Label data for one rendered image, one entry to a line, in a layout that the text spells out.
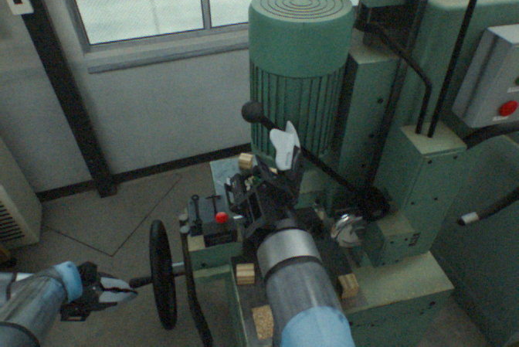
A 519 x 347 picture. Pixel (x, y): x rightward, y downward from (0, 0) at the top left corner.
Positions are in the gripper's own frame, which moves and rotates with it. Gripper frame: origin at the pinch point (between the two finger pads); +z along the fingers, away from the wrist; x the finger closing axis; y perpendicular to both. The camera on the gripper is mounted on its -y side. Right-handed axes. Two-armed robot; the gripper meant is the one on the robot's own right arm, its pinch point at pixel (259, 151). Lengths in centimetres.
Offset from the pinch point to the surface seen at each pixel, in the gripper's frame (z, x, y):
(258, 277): -0.7, 28.7, -28.3
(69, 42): 134, 67, 17
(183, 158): 138, 99, -73
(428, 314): -10, 11, -78
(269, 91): 7.1, -7.5, 2.8
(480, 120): -4.6, -29.6, -24.2
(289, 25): 5.1, -17.8, 9.9
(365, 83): 5.4, -20.0, -9.2
